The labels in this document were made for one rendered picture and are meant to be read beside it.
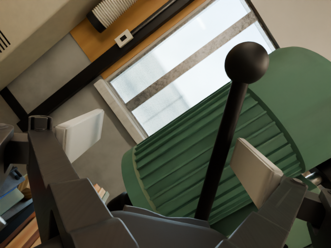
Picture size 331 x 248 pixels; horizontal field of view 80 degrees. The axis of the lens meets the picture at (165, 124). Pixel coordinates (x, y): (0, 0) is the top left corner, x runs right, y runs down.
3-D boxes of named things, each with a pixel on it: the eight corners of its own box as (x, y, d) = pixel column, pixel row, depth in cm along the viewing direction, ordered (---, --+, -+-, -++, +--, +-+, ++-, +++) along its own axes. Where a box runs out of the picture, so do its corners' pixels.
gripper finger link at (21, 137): (34, 172, 11) (-20, 161, 11) (77, 142, 16) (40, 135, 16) (35, 146, 11) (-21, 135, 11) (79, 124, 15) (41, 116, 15)
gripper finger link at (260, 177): (273, 170, 12) (285, 172, 12) (237, 137, 19) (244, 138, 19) (258, 211, 13) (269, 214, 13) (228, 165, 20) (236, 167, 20)
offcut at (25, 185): (29, 200, 48) (40, 192, 47) (15, 195, 45) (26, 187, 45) (33, 184, 51) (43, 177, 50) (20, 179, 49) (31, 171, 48)
